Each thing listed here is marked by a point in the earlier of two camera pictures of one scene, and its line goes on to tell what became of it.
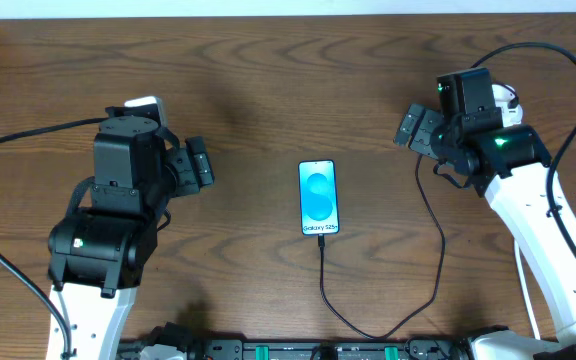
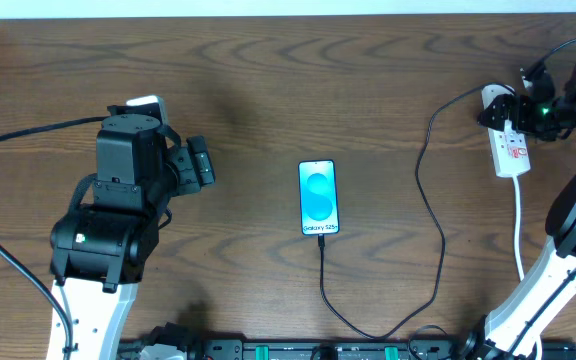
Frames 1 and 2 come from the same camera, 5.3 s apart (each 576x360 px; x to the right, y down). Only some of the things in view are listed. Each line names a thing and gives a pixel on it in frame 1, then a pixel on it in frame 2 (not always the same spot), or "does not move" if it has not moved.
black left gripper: (191, 167) does not move
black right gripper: (422, 133) → (506, 113)
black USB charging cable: (321, 245) does not move
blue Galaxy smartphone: (318, 197) does not move
